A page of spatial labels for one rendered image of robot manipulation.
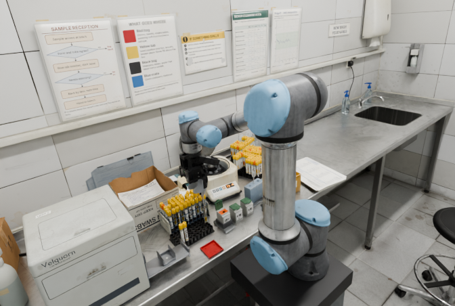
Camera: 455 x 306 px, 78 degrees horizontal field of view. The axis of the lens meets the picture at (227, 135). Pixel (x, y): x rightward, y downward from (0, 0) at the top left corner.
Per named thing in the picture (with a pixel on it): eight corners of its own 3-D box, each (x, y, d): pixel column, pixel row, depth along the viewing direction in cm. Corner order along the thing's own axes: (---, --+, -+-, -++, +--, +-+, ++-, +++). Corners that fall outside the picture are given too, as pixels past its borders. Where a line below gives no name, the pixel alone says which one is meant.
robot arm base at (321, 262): (336, 260, 96) (340, 238, 92) (313, 290, 86) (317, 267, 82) (297, 237, 106) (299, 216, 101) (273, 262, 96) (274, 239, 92)
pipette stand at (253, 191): (253, 208, 135) (252, 190, 131) (242, 202, 140) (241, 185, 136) (266, 198, 141) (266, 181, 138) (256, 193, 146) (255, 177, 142)
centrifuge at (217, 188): (206, 208, 138) (203, 186, 133) (184, 181, 162) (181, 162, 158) (247, 192, 148) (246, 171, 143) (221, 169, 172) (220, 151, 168)
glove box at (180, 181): (183, 212, 136) (181, 195, 133) (162, 191, 154) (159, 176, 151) (205, 201, 143) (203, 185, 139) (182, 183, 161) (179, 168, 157)
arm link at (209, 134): (229, 121, 97) (211, 114, 105) (202, 130, 91) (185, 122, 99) (231, 142, 100) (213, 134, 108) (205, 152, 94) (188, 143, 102)
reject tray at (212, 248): (209, 258, 108) (209, 257, 108) (200, 249, 113) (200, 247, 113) (223, 250, 112) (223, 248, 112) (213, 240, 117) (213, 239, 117)
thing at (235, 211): (235, 223, 126) (235, 210, 124) (229, 218, 130) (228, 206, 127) (242, 219, 128) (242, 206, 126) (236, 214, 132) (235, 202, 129)
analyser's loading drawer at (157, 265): (139, 287, 96) (135, 276, 95) (132, 275, 101) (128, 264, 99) (190, 256, 108) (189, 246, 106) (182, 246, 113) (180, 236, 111)
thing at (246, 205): (247, 216, 130) (246, 204, 127) (240, 212, 133) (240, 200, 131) (253, 212, 132) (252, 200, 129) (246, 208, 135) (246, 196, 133)
